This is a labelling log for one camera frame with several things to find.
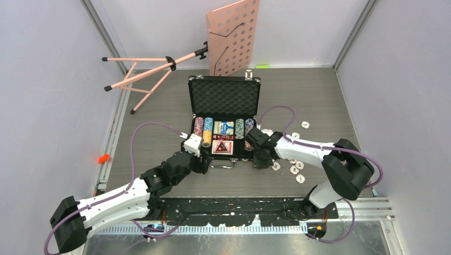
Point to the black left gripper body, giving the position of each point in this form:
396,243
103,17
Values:
190,167

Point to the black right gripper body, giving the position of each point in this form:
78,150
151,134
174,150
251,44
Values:
257,150

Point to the blue playing card deck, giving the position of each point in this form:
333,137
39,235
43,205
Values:
224,127

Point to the red white chip stack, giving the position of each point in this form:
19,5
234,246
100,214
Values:
198,126

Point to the white poker chip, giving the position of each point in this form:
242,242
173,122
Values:
295,135
305,124

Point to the black poker set case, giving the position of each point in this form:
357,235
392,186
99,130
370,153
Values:
224,99

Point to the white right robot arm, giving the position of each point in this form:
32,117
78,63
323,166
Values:
347,170

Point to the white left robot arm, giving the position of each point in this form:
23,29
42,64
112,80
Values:
73,222

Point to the red playing card deck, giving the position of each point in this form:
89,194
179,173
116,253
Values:
222,147

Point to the blue red chip stack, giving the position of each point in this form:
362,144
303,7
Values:
249,124

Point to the blue yellow chip stack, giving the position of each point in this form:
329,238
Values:
207,132

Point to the green white chip stack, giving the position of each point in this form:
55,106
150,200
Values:
239,128

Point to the orange clip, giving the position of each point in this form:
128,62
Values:
103,159

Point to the green tape piece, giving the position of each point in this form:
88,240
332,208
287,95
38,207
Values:
262,66

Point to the pink music stand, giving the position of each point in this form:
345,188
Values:
229,46

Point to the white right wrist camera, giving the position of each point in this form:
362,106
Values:
268,132

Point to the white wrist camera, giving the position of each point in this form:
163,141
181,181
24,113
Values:
192,144
268,132

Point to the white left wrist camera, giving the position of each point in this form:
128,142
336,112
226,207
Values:
192,144

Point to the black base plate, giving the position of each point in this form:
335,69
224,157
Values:
234,212

